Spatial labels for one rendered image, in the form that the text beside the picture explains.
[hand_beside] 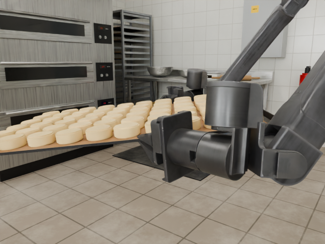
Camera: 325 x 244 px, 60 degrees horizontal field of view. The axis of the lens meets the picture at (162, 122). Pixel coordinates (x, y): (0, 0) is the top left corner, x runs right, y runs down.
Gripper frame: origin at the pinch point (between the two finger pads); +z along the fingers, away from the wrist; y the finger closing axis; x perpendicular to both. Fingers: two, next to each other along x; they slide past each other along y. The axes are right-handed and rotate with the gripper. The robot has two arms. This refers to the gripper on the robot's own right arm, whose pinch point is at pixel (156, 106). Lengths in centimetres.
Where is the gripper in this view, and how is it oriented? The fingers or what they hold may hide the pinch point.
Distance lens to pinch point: 87.4
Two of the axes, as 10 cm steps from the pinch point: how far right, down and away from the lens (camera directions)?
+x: 6.7, 0.9, -7.4
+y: -0.9, -9.7, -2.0
